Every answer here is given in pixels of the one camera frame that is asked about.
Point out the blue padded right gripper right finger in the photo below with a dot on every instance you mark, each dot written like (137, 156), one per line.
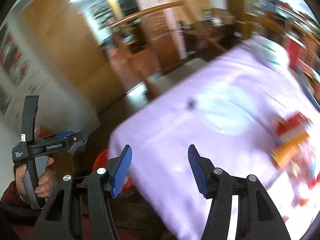
(258, 217)

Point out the red and white box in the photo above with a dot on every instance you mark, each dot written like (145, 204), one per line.
(295, 50)

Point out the orange medicine box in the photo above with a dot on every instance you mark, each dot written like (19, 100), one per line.
(283, 154)

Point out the red plastic trash basket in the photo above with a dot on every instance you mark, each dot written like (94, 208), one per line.
(102, 161)

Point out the wooden chair left side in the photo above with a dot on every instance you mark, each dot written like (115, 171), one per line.
(134, 64)

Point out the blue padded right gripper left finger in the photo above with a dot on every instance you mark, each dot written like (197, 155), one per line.
(61, 217)

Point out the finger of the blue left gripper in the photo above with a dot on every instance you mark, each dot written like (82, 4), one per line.
(51, 134)

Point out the purple tablecloth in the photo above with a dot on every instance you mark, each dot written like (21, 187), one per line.
(227, 110)

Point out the red snack wrapper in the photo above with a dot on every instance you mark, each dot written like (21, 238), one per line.
(283, 126)

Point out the white ceramic lidded jar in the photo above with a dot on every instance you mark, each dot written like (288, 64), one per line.
(268, 52)

